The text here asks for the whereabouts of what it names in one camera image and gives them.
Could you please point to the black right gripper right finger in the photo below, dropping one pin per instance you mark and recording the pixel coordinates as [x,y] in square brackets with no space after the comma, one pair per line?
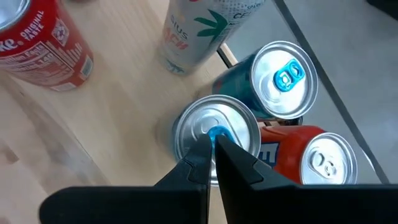
[295,205]

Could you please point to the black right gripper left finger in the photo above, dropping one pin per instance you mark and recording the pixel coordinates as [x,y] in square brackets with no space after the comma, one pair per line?
[140,205]

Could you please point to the red Fanta can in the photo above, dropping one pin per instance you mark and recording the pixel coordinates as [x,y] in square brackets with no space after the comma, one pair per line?
[311,149]

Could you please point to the blue silver Red Bull can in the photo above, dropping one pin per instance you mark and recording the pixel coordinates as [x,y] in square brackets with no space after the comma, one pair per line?
[280,93]
[224,115]

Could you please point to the white Celsius Peach Vibe can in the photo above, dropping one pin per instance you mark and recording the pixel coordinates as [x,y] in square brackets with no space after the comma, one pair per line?
[202,31]

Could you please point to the red Star Wars Coca-Cola can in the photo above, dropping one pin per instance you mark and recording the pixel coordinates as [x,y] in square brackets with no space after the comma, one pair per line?
[40,46]

